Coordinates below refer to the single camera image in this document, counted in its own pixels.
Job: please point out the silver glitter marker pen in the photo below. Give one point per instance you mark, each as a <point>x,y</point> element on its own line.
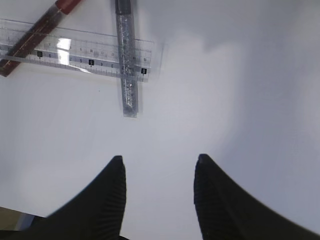
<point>127,57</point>

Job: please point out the red marker pen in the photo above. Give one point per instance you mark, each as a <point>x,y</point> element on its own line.
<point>44,26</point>

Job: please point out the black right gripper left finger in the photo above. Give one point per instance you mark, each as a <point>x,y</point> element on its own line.
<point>96,213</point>

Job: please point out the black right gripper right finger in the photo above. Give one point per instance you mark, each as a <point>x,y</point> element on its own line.
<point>225,211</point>

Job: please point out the clear plastic ruler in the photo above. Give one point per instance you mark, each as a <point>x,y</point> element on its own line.
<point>75,50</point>

